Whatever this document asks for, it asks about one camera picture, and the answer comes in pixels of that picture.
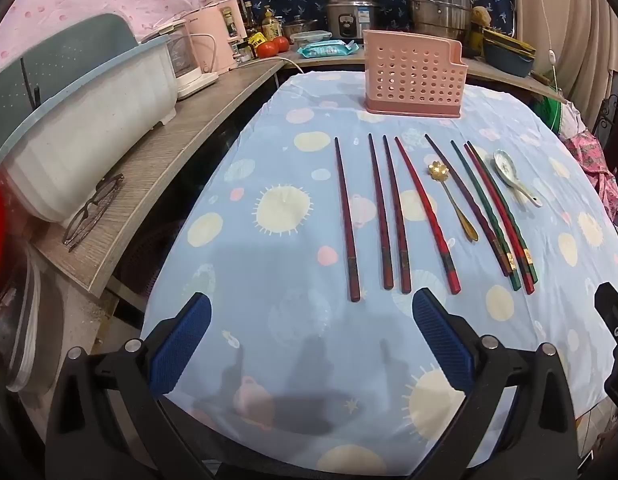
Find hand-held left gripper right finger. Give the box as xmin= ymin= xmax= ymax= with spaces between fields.
xmin=411 ymin=287 xmax=576 ymax=480

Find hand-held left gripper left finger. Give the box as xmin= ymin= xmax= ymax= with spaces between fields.
xmin=45 ymin=292 xmax=213 ymax=480

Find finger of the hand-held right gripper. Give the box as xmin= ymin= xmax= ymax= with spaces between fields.
xmin=594 ymin=282 xmax=618 ymax=414

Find red chopstick with green band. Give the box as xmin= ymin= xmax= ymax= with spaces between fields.
xmin=394 ymin=137 xmax=462 ymax=295

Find dark red wooden chopstick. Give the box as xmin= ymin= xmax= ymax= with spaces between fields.
xmin=368 ymin=133 xmax=394 ymax=291
xmin=334 ymin=137 xmax=361 ymax=303
xmin=383 ymin=134 xmax=412 ymax=294

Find red chopstick with gold label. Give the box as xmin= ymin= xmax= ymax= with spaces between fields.
xmin=463 ymin=144 xmax=535 ymax=295

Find green chopstick with gold label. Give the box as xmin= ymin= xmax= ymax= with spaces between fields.
xmin=450 ymin=140 xmax=521 ymax=292
xmin=468 ymin=140 xmax=539 ymax=283

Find dark purple chopstick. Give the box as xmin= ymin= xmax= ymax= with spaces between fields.
xmin=425 ymin=133 xmax=511 ymax=278

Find pink perforated utensil holder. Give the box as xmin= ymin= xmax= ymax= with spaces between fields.
xmin=362 ymin=29 xmax=469 ymax=120

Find light blue patterned tablecloth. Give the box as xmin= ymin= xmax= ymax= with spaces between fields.
xmin=141 ymin=71 xmax=618 ymax=467

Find pink floral cloth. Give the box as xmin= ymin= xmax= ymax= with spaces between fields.
xmin=563 ymin=129 xmax=618 ymax=222

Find dark-framed eyeglasses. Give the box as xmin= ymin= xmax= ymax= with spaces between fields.
xmin=62 ymin=173 xmax=126 ymax=254

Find gold flower-shaped spoon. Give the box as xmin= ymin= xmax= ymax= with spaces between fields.
xmin=428 ymin=161 xmax=479 ymax=242

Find white patterned ceramic spoon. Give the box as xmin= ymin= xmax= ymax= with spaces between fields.
xmin=493 ymin=149 xmax=544 ymax=209

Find green bag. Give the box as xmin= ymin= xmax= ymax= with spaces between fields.
xmin=536 ymin=95 xmax=566 ymax=132

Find blue white dish drainer box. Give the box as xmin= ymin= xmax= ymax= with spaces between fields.
xmin=0 ymin=12 xmax=179 ymax=224

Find blue bowl with yellow inside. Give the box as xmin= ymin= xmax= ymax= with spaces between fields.
xmin=482 ymin=27 xmax=538 ymax=59
xmin=484 ymin=44 xmax=535 ymax=79

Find glass kettle with white base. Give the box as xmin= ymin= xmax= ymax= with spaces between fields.
xmin=161 ymin=19 xmax=220 ymax=101

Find beige curtain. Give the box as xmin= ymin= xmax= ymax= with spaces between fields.
xmin=506 ymin=0 xmax=618 ymax=132

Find blue wet wipes pack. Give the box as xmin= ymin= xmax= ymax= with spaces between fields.
xmin=296 ymin=39 xmax=360 ymax=59

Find pink electric kettle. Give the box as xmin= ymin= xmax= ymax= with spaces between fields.
xmin=181 ymin=0 xmax=249 ymax=72

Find clear food container blue lid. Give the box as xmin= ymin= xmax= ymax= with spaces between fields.
xmin=290 ymin=31 xmax=335 ymax=46

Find stainless steel steamer pot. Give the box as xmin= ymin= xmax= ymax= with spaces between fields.
xmin=406 ymin=0 xmax=473 ymax=44

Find steel rice cooker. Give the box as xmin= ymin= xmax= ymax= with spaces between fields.
xmin=324 ymin=0 xmax=381 ymax=40

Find small steel lidded pot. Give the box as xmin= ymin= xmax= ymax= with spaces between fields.
xmin=282 ymin=16 xmax=320 ymax=44

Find white cable with inline switch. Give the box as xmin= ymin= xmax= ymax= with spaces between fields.
xmin=533 ymin=0 xmax=563 ymax=92

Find white kettle power cable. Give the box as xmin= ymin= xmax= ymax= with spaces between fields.
xmin=238 ymin=54 xmax=303 ymax=77

